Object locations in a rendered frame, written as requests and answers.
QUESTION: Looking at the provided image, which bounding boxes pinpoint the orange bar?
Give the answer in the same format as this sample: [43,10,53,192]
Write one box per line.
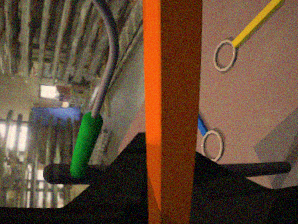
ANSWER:
[142,0,204,224]

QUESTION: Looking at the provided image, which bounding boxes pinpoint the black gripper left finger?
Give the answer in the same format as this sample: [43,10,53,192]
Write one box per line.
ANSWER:
[0,132,149,224]

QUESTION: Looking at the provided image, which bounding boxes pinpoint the yellow handle with grey loop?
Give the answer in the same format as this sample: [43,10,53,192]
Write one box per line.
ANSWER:
[213,0,285,72]

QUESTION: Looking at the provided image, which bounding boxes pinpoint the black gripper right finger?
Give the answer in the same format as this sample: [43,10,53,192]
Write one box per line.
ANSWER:
[190,151,298,224]

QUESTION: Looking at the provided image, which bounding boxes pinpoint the blue handle with beige loop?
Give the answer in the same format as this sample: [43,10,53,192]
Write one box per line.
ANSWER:
[197,113,223,161]

